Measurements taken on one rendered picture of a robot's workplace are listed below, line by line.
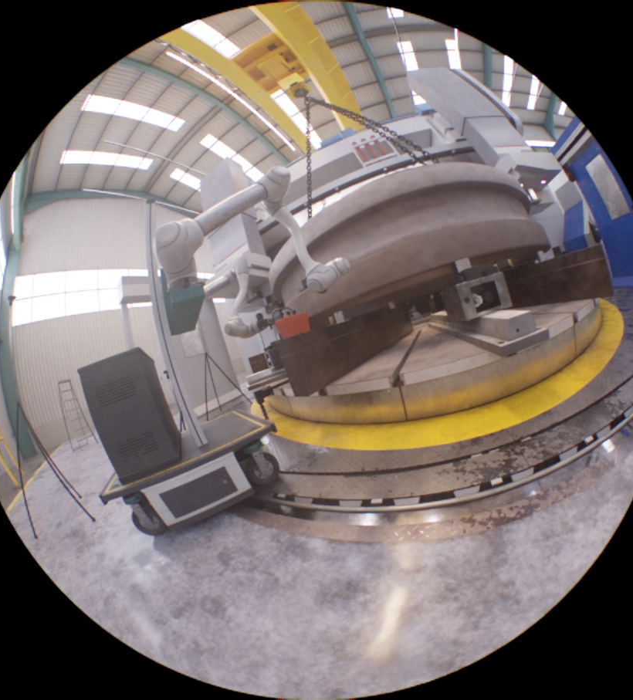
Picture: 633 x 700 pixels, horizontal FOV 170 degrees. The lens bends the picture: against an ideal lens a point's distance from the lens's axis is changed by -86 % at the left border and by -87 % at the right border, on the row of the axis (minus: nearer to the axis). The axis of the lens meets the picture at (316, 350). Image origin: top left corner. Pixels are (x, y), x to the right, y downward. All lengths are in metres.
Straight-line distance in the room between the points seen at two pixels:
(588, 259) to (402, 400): 1.87
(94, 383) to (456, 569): 1.35
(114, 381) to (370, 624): 1.15
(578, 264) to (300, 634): 2.44
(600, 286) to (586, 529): 1.69
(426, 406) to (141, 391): 1.41
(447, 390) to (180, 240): 1.42
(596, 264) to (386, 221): 1.83
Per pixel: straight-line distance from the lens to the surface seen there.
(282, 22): 11.18
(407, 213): 1.97
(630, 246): 4.98
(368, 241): 1.94
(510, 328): 1.08
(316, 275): 1.02
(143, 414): 1.00
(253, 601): 0.78
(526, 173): 4.80
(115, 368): 1.03
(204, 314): 4.79
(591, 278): 2.15
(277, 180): 1.14
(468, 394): 1.27
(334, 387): 1.39
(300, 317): 1.37
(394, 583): 0.67
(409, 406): 1.28
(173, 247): 0.88
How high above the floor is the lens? 0.63
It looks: 3 degrees down
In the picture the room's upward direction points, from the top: 18 degrees counter-clockwise
